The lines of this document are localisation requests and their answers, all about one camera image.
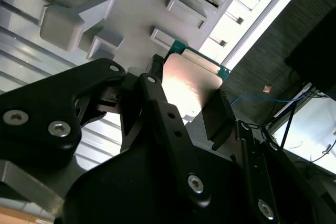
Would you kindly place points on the silver green CPU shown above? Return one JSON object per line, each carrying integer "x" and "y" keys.
{"x": 183, "y": 87}

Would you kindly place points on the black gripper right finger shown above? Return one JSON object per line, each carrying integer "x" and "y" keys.
{"x": 220, "y": 119}

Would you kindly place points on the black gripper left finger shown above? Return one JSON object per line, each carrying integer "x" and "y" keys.
{"x": 36, "y": 119}

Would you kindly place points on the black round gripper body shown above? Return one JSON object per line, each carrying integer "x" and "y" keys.
{"x": 126, "y": 192}

